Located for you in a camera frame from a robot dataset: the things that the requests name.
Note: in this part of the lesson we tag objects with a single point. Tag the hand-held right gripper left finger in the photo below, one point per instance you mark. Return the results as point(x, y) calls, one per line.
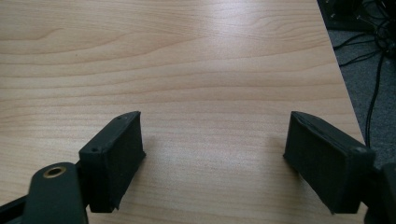
point(113, 161)

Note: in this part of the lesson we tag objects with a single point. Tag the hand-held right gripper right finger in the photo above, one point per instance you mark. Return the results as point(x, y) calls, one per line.
point(330, 168)

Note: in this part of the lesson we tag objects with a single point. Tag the black equipment base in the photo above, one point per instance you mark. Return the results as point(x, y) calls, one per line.
point(342, 14)

